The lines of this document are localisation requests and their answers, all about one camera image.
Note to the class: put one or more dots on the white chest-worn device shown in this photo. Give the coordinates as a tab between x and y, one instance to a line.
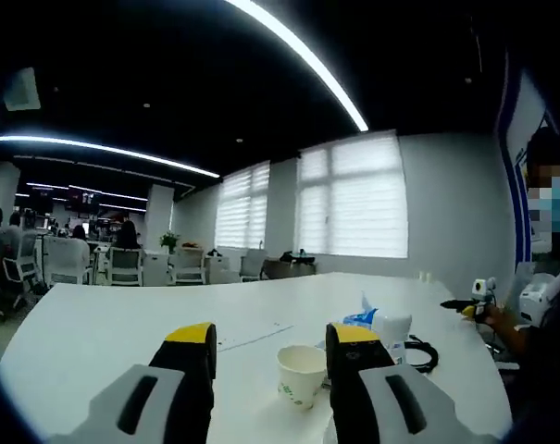
536	291

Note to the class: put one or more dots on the green potted plant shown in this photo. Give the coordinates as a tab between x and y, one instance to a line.
169	240

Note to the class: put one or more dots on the blue white wall poster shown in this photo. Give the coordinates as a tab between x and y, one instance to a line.
522	139

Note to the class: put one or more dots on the clear water bottle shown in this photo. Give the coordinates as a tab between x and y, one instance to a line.
393	326

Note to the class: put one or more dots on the small white window blinds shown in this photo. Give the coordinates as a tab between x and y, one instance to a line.
242	208

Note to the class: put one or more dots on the long ceiling light strip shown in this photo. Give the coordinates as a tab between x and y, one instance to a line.
99	149
307	55

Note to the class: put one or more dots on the white table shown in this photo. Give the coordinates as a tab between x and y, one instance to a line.
122	314

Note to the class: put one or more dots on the ceiling air vent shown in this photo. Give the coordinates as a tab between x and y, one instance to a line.
22	90

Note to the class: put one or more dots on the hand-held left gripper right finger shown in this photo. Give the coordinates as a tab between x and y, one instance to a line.
353	370

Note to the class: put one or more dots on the person's right hand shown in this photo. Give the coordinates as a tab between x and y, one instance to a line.
497	316

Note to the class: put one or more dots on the white paper cup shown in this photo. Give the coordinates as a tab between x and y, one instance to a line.
298	374

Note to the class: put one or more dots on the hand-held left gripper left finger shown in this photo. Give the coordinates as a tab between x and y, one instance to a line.
187	370

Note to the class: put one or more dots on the large white window blinds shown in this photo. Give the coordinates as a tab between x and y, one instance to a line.
353	199

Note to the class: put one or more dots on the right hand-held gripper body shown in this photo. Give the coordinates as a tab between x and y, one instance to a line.
482	289

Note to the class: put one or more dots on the hanging monitor screen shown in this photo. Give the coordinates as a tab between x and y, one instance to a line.
83	195

